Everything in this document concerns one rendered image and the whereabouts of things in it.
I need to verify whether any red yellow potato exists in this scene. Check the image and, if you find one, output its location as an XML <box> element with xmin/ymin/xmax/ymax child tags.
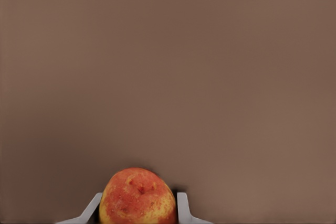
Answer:
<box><xmin>99</xmin><ymin>167</ymin><xmax>177</xmax><ymax>224</ymax></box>

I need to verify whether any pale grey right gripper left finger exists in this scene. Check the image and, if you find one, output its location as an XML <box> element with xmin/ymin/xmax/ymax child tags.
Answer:
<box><xmin>54</xmin><ymin>192</ymin><xmax>103</xmax><ymax>224</ymax></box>

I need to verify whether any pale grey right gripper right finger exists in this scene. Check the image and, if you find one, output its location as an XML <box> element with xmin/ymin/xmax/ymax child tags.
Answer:
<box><xmin>176</xmin><ymin>192</ymin><xmax>215</xmax><ymax>224</ymax></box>

